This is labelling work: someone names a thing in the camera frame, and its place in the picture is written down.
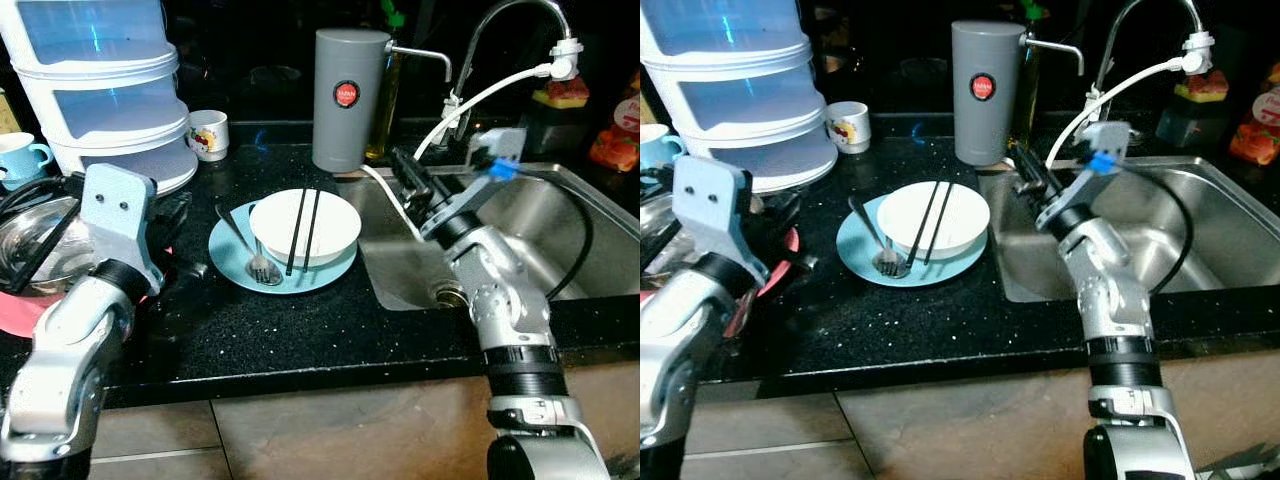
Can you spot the stainless steel bowl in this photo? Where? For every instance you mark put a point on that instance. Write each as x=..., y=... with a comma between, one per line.
x=660, y=235
x=40, y=245

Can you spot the light blue plate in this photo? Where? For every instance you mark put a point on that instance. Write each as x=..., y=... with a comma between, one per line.
x=860, y=260
x=235, y=265

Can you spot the yellow oil bottle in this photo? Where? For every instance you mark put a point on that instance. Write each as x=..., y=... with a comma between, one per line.
x=1030, y=10
x=393, y=14

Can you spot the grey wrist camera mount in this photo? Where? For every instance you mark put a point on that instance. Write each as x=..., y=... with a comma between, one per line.
x=118, y=215
x=498, y=145
x=712, y=210
x=1105, y=140

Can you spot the grey water filter canister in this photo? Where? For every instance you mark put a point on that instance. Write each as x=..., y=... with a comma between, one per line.
x=350, y=110
x=988, y=100

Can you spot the black sponge holder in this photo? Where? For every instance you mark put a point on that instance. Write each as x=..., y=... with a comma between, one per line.
x=1195, y=122
x=555, y=128

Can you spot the light blue mug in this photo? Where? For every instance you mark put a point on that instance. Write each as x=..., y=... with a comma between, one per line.
x=20, y=160
x=660, y=148

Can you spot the stainless steel sink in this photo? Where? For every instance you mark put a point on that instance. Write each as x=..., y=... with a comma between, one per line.
x=1240, y=220
x=615, y=230

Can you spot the white bowl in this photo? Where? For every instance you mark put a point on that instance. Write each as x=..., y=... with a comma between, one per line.
x=965, y=225
x=335, y=230

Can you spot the peach label soap bottle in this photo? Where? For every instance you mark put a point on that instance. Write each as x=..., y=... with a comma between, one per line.
x=615, y=145
x=1258, y=145

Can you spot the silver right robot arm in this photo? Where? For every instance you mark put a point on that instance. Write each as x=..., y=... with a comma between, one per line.
x=500, y=290
x=1120, y=290

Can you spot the metal sink drain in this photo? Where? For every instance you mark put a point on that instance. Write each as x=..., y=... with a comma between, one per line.
x=452, y=294

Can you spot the red plate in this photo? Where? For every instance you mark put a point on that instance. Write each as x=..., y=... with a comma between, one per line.
x=792, y=250
x=25, y=315

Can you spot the watermelon pattern sponge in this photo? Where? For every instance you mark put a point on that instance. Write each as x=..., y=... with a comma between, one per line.
x=1200, y=88
x=560, y=92

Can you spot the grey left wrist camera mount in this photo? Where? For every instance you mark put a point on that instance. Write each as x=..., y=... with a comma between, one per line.
x=118, y=215
x=712, y=210

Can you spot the chrome sink faucet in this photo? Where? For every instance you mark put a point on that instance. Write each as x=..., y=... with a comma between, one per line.
x=1198, y=45
x=565, y=58

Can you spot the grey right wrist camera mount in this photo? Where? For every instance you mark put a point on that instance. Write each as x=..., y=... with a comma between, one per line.
x=498, y=145
x=1105, y=140

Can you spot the white printed mug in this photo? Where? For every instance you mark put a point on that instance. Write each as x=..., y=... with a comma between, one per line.
x=208, y=135
x=848, y=128

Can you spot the white tiered food container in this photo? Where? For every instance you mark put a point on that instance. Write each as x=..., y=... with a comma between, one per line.
x=730, y=100
x=100, y=110

